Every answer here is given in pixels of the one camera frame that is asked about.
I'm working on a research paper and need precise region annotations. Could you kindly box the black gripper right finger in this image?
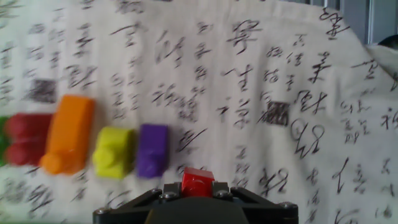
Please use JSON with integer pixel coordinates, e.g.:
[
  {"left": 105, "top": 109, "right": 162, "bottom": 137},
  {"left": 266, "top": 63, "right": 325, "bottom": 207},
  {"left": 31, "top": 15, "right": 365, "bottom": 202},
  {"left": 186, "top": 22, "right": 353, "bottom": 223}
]
[{"left": 212, "top": 181, "right": 299, "bottom": 217}]

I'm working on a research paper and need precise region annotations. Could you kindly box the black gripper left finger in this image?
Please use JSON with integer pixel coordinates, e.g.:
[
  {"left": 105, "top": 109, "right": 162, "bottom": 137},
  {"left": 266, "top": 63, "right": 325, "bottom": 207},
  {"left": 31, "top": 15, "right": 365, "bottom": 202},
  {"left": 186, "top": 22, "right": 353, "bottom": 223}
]
[{"left": 92, "top": 182, "right": 183, "bottom": 217}]

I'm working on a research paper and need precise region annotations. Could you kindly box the small red one-stud block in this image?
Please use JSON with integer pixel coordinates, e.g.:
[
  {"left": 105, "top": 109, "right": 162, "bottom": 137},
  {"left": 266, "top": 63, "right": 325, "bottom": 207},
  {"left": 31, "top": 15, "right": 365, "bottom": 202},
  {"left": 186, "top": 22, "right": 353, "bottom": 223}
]
[{"left": 181, "top": 167, "right": 216, "bottom": 198}]

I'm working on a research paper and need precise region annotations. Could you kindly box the purple block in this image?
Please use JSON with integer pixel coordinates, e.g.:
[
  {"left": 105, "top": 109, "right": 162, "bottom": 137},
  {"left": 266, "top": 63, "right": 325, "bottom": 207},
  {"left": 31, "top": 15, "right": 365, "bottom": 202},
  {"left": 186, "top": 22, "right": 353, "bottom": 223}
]
[{"left": 136, "top": 123, "right": 170, "bottom": 179}]

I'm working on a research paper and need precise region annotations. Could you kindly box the small yellow block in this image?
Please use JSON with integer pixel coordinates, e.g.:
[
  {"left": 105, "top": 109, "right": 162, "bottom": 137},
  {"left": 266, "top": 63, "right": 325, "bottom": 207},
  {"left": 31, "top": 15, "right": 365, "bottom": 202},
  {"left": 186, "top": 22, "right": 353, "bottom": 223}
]
[{"left": 92, "top": 126, "right": 137, "bottom": 180}]

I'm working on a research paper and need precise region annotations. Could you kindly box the orange block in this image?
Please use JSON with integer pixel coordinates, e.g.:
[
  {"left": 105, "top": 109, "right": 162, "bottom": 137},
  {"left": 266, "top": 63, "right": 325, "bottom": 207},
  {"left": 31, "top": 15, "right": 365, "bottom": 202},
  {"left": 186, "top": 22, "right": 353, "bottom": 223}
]
[{"left": 39, "top": 95, "right": 96, "bottom": 175}]

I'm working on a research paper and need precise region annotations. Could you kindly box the beige calligraphy print cloth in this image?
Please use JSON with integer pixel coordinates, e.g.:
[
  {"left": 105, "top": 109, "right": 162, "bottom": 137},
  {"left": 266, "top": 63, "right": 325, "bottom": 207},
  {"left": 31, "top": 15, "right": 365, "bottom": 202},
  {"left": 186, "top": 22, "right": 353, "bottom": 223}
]
[{"left": 0, "top": 0, "right": 398, "bottom": 224}]

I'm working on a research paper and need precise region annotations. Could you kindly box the red two-stud block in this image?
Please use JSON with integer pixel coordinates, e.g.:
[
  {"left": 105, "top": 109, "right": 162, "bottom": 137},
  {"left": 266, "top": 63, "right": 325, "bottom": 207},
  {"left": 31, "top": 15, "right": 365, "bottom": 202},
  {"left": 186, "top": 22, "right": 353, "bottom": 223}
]
[{"left": 3, "top": 113, "right": 53, "bottom": 166}]

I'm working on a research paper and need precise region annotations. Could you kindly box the green two-stud block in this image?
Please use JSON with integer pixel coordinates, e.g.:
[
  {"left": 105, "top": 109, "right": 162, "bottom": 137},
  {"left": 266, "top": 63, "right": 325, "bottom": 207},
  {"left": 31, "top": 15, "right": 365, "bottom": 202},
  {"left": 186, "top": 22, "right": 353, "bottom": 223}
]
[{"left": 0, "top": 116, "right": 10, "bottom": 167}]

